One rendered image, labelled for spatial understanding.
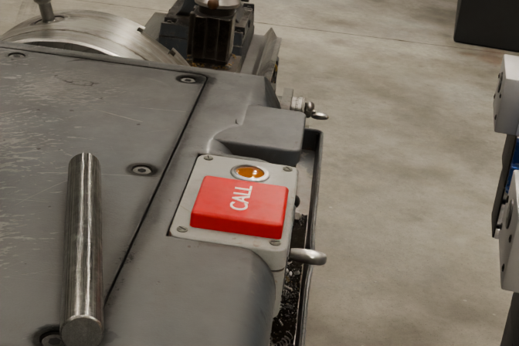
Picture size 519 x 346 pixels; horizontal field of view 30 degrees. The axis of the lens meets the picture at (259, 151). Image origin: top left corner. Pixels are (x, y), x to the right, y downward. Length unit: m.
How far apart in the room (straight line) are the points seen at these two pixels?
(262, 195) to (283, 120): 0.18
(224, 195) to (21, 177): 0.14
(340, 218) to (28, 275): 2.96
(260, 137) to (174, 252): 0.21
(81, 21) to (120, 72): 0.22
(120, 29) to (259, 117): 0.32
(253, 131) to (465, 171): 3.33
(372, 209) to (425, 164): 0.55
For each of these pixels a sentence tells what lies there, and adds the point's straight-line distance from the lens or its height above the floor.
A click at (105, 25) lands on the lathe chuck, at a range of 1.10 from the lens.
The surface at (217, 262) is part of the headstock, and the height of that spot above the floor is 1.25.
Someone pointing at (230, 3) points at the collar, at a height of 1.13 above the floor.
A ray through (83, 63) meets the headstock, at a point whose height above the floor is 1.25.
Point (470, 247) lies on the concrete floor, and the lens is 3.48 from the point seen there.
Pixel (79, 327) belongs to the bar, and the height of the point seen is 1.27.
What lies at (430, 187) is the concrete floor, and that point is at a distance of 3.88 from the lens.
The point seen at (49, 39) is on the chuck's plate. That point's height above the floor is 1.23.
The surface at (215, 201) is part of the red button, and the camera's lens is 0.64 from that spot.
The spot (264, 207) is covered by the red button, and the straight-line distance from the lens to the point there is 0.64.
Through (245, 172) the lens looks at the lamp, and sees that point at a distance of 0.70.
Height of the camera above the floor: 1.55
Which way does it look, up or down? 23 degrees down
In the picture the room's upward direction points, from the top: 7 degrees clockwise
